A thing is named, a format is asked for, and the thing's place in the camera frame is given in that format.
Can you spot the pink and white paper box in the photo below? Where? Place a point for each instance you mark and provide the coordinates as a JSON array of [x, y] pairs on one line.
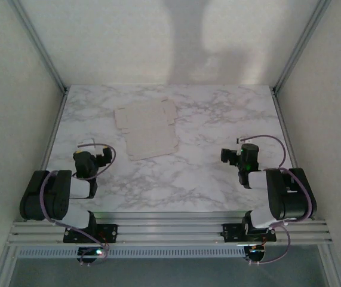
[[149, 134]]

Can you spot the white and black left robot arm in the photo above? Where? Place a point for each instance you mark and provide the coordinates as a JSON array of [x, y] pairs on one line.
[[53, 191]]

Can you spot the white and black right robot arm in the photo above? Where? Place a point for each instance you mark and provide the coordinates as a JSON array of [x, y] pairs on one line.
[[289, 197]]

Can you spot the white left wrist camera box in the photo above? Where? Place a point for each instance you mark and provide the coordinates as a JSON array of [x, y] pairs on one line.
[[87, 143]]

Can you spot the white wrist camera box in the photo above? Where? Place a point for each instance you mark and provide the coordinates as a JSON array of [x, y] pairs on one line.
[[87, 143], [243, 139]]

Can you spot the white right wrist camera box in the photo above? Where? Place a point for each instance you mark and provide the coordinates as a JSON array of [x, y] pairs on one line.
[[243, 139]]

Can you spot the aluminium table side rail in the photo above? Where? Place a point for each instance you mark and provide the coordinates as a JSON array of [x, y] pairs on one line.
[[285, 128], [54, 128]]

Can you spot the aluminium frame rail beam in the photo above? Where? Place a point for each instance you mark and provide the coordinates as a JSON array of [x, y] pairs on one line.
[[170, 230]]

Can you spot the aluminium frame post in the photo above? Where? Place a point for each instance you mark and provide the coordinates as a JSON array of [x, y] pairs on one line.
[[333, 269], [3, 269], [38, 45], [300, 45]]

